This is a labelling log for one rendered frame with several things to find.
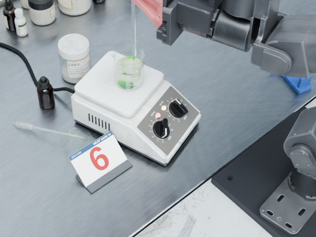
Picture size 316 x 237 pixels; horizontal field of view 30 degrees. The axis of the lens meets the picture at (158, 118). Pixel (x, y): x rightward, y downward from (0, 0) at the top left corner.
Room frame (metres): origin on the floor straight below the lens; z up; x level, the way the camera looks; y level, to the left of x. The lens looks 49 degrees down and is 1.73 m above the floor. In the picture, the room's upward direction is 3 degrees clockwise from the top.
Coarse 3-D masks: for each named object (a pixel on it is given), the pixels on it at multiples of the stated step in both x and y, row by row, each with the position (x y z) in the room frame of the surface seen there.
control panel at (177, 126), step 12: (168, 96) 0.72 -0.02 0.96; (180, 96) 0.73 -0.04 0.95; (156, 108) 0.69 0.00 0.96; (168, 108) 0.70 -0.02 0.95; (192, 108) 0.72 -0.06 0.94; (144, 120) 0.66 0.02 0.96; (156, 120) 0.67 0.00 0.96; (168, 120) 0.68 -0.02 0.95; (180, 120) 0.68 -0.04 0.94; (192, 120) 0.69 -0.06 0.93; (144, 132) 0.64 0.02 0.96; (180, 132) 0.66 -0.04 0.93; (156, 144) 0.62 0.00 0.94; (168, 144) 0.63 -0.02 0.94
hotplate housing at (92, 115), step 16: (80, 96) 0.70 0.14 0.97; (160, 96) 0.71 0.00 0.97; (80, 112) 0.69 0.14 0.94; (96, 112) 0.67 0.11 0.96; (112, 112) 0.67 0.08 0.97; (144, 112) 0.67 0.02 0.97; (96, 128) 0.67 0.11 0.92; (112, 128) 0.66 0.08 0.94; (128, 128) 0.64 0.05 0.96; (192, 128) 0.69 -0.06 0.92; (128, 144) 0.64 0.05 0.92; (144, 144) 0.63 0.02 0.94; (176, 144) 0.64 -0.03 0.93; (160, 160) 0.61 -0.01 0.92
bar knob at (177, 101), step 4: (176, 100) 0.70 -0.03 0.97; (172, 104) 0.70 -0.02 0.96; (176, 104) 0.70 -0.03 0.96; (180, 104) 0.70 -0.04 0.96; (172, 108) 0.70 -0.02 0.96; (176, 108) 0.70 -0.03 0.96; (180, 108) 0.69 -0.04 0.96; (184, 108) 0.70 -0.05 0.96; (172, 112) 0.69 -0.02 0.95; (176, 112) 0.69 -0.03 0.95; (180, 112) 0.69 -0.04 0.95; (184, 112) 0.69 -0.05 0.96; (176, 116) 0.69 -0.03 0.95; (180, 116) 0.69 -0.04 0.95
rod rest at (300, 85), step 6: (288, 78) 0.84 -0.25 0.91; (294, 78) 0.84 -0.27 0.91; (300, 78) 0.81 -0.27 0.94; (306, 78) 0.82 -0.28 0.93; (294, 84) 0.82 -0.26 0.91; (300, 84) 0.81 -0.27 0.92; (306, 84) 0.82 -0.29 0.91; (294, 90) 0.81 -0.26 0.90; (300, 90) 0.81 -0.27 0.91; (306, 90) 0.81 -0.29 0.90
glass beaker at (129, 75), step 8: (120, 48) 0.74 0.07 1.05; (128, 48) 0.75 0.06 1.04; (136, 48) 0.75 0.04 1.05; (112, 56) 0.71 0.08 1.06; (120, 56) 0.74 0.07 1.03; (136, 56) 0.75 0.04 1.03; (120, 64) 0.70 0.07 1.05; (128, 64) 0.70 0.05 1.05; (136, 64) 0.70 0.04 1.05; (120, 72) 0.70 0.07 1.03; (128, 72) 0.70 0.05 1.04; (136, 72) 0.70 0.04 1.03; (120, 80) 0.70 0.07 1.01; (128, 80) 0.70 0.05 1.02; (136, 80) 0.70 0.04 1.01; (120, 88) 0.70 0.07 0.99; (128, 88) 0.70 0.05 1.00; (136, 88) 0.70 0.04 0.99
